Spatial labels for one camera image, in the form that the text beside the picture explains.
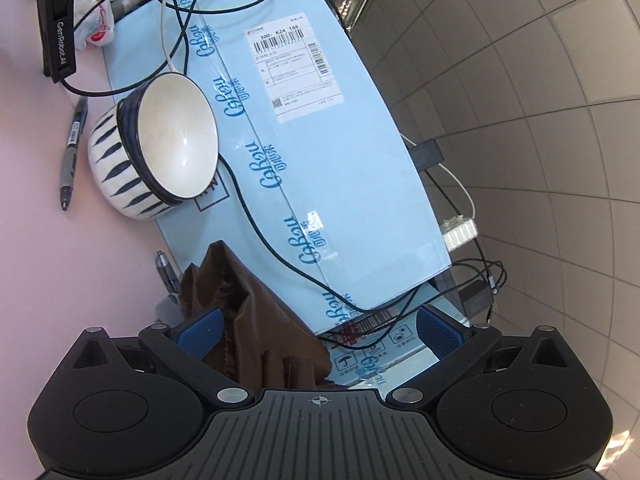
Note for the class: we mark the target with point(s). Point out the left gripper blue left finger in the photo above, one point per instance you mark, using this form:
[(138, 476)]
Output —
[(200, 333)]

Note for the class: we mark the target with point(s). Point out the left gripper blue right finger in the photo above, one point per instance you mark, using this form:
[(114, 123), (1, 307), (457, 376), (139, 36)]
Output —
[(441, 333)]

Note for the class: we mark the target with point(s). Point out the brown leather jacket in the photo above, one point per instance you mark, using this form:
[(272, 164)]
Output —
[(264, 344)]

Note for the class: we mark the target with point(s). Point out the white power strip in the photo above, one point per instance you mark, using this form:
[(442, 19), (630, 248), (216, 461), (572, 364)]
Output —
[(458, 231)]

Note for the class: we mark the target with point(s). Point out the black power adapter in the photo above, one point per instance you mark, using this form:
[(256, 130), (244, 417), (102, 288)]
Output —
[(426, 155)]

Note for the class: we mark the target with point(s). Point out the white blue striped bowl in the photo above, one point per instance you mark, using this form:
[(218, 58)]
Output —
[(156, 148)]

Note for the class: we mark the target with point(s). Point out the grey ballpoint pen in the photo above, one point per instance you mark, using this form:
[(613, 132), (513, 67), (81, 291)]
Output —
[(69, 161)]

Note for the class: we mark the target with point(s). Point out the white plastic bag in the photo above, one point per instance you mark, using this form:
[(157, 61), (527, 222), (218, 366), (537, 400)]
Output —
[(95, 5)]

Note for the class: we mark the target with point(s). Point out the black camera device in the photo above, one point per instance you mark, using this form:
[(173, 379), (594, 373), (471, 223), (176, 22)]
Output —
[(56, 22)]

